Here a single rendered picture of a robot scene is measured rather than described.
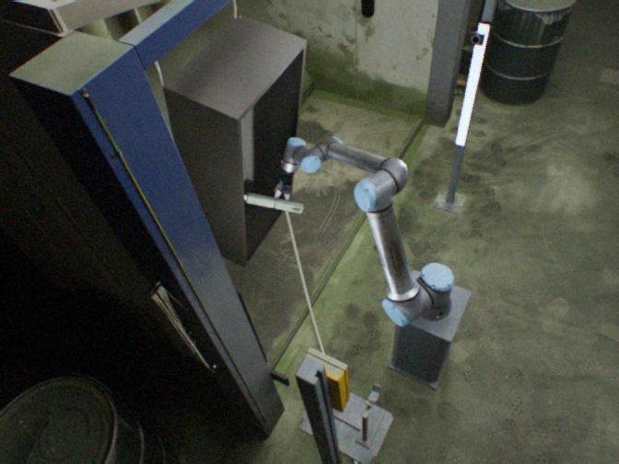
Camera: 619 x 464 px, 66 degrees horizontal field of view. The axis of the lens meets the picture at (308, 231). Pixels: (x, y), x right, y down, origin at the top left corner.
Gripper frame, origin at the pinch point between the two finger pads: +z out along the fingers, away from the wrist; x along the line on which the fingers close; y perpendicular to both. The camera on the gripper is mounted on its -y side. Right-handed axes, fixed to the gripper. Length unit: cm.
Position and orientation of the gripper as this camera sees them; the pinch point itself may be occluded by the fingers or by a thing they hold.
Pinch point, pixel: (280, 203)
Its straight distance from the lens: 257.0
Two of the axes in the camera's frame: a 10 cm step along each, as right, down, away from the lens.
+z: -2.7, 8.1, 5.2
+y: -1.0, -5.6, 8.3
